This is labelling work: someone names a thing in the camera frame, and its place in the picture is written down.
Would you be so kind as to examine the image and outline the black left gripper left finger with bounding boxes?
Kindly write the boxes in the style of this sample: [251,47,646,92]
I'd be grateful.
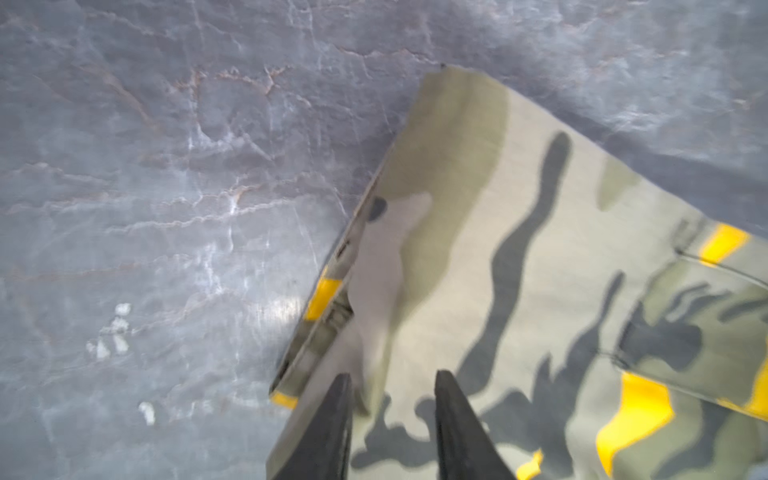
[273,373,354,480]

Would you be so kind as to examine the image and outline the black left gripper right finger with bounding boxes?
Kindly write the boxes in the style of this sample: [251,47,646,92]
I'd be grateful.
[434,370,516,480]

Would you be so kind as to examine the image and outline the camouflage yellow green trousers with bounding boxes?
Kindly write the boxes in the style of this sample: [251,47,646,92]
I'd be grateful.
[266,66,767,479]

